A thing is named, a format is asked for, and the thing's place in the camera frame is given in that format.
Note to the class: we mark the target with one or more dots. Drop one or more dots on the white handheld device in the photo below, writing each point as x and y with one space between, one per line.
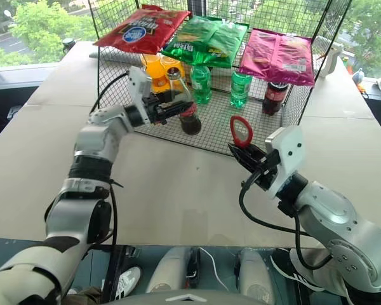
330 54

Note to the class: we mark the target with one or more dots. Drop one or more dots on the red chips bag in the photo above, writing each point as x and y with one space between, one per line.
139 30

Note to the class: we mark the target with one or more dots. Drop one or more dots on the green soda bottle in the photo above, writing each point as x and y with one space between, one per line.
240 90
201 84

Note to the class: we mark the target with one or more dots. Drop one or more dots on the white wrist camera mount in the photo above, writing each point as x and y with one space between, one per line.
287 152
139 84

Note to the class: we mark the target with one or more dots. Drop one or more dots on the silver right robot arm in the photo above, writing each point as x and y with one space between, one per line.
336 216

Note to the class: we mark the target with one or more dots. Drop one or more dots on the black white striped sneaker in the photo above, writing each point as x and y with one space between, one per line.
289 270

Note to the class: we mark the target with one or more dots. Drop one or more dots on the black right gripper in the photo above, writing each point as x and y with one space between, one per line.
266 173

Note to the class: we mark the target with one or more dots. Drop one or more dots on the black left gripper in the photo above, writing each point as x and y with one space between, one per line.
153 109

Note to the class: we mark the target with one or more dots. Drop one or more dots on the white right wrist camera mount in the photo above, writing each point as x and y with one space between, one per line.
287 152

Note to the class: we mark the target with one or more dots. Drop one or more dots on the pink chips bag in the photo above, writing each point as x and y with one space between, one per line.
276 55

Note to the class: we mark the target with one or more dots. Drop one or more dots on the red bottle opener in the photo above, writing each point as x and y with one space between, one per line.
236 131

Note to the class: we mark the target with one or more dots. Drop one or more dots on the black cylinder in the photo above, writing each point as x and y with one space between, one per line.
68 42

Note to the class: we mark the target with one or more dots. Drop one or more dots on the small grey toy figure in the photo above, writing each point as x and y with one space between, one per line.
358 76

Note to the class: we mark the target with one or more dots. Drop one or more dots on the white rounded robot leg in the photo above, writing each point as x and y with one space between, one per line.
254 276
168 270

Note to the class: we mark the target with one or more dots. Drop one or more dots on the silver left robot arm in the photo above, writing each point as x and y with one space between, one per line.
89 139

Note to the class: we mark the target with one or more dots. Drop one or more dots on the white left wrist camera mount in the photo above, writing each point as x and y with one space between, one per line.
139 84

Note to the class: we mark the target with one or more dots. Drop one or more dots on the grey robot torso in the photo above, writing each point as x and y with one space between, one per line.
190 298

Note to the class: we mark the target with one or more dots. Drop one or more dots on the glass cola bottle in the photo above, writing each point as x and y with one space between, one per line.
191 122

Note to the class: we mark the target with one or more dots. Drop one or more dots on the plastic cola bottle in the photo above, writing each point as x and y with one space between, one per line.
273 98

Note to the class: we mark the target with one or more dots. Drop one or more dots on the green chips bag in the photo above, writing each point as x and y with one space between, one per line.
206 38

